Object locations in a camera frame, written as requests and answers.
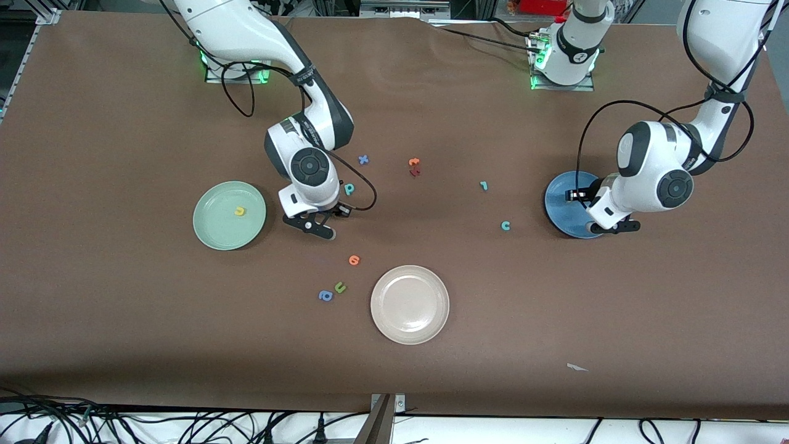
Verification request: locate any blue plate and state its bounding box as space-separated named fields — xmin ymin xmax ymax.
xmin=544 ymin=171 xmax=602 ymax=239

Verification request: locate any green plate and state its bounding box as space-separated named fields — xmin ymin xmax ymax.
xmin=193 ymin=181 xmax=267 ymax=251

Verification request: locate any beige plate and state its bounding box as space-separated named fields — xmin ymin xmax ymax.
xmin=370 ymin=265 xmax=450 ymax=345

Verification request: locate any brown table cover mat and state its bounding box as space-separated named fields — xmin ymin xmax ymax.
xmin=0 ymin=9 xmax=789 ymax=420

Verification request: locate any red box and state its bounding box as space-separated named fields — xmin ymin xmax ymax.
xmin=518 ymin=0 xmax=569 ymax=16

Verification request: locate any grey metal equipment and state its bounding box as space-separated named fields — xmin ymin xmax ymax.
xmin=359 ymin=0 xmax=452 ymax=22

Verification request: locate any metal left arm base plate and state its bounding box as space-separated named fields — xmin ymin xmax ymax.
xmin=530 ymin=34 xmax=595 ymax=92

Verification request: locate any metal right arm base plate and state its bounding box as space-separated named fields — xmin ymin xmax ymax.
xmin=205 ymin=60 xmax=272 ymax=84

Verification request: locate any looped black cable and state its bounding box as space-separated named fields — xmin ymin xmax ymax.
xmin=638 ymin=418 xmax=668 ymax=444

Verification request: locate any grey metal bracket post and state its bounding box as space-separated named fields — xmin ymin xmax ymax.
xmin=353 ymin=393 xmax=407 ymax=444

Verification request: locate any short black base cable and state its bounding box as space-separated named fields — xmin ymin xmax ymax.
xmin=490 ymin=17 xmax=534 ymax=38

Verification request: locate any long black base cable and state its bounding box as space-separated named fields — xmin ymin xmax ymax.
xmin=431 ymin=25 xmax=543 ymax=53

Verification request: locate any aluminium frame profile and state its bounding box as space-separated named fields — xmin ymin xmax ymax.
xmin=761 ymin=0 xmax=789 ymax=41
xmin=0 ymin=7 xmax=65 ymax=121

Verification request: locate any thick black cable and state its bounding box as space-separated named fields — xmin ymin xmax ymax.
xmin=0 ymin=395 xmax=93 ymax=444

